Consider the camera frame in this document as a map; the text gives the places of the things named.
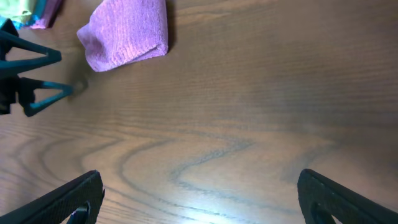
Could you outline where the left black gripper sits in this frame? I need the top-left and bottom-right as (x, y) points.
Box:
(0, 18), (75, 118)

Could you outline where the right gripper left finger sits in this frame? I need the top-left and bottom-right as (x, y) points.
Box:
(1, 170), (104, 224)

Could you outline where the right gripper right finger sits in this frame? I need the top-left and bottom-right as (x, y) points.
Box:
(297, 169), (397, 224)

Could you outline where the purple microfiber cloth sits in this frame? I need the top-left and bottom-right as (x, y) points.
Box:
(77, 0), (169, 72)

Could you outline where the folded green cloth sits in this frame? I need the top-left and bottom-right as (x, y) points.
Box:
(1, 0), (37, 24)

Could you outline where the folded blue cloth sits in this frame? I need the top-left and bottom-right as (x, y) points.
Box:
(1, 0), (47, 30)

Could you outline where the folded purple cloth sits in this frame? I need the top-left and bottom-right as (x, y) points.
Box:
(28, 0), (63, 29)

